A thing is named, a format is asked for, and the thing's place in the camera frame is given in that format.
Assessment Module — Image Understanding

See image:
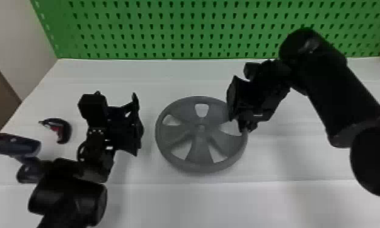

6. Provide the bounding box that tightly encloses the black red curved tool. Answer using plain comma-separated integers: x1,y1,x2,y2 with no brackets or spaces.
38,118,72,145

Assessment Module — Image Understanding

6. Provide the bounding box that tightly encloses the drill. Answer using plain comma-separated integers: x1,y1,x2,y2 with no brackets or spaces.
0,133,52,184

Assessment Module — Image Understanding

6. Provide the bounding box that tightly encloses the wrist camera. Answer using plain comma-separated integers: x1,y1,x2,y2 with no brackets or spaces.
77,90,110,129
226,75,253,122

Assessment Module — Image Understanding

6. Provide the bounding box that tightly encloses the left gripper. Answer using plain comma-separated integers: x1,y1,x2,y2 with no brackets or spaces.
105,92,145,157

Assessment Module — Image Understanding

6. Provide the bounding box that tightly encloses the grey wheel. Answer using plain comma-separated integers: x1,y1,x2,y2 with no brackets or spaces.
155,95,249,174

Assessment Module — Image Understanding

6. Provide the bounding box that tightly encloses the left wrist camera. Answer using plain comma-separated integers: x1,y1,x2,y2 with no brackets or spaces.
77,90,110,129

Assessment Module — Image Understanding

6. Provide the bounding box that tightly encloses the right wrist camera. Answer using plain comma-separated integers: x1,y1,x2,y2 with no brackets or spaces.
226,75,253,122

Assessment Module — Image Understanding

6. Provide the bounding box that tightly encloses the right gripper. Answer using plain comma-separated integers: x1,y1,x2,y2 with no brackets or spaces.
237,79,292,133

